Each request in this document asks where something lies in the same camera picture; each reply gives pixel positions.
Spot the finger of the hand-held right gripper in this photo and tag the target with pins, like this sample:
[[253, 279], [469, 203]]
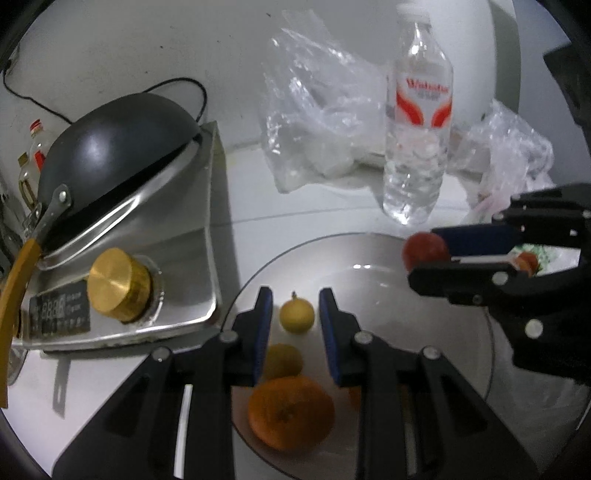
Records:
[[461, 281], [480, 240]]

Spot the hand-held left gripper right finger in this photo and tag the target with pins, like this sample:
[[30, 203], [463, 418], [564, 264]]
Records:
[[328, 332]]

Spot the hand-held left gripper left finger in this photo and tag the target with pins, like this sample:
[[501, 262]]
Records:
[[262, 332]]

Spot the yellow cherry tomato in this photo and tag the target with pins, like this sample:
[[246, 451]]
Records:
[[297, 316], [282, 361]]

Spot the red cherry tomato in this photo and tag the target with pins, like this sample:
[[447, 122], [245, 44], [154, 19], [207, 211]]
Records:
[[528, 262], [425, 249]]

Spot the white plate with dark rim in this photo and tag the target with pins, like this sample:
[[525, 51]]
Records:
[[369, 286]]

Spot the printed clear plastic bag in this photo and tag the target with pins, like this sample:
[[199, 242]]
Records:
[[508, 147]]

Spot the steel induction cooker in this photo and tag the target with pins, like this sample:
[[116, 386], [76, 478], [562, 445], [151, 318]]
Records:
[[184, 258]]

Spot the clear water bottle red label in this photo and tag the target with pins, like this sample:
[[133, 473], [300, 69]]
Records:
[[418, 138]]

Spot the crumpled clear plastic bag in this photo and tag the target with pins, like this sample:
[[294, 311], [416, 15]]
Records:
[[314, 115]]

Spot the cooking oil bottle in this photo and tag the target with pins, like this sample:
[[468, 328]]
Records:
[[27, 187]]

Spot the bottle with red label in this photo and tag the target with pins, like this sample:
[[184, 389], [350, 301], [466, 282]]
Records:
[[38, 147]]

